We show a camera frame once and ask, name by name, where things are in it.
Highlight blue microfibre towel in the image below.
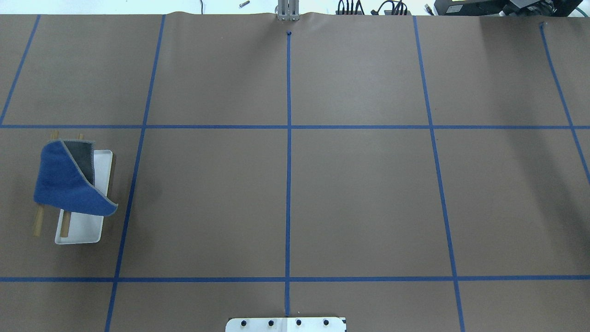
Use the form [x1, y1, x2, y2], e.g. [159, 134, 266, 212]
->
[33, 139, 118, 217]

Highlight wooden white towel rack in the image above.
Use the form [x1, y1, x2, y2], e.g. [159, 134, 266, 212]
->
[32, 130, 114, 244]

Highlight black equipment on desk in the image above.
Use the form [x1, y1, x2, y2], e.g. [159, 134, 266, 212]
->
[434, 0, 582, 17]

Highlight aluminium frame post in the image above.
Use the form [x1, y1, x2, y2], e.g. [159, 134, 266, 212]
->
[276, 0, 301, 21]

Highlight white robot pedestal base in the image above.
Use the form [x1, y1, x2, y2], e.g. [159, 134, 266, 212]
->
[225, 317, 347, 332]

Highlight black cable bundle on desk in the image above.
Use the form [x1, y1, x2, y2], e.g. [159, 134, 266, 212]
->
[336, 0, 411, 16]

